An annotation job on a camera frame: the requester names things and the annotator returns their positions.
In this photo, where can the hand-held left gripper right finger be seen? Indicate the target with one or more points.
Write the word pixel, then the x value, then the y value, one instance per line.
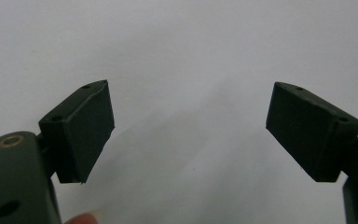
pixel 304 130

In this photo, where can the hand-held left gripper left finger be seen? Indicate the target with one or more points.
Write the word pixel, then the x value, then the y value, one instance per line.
pixel 84 133

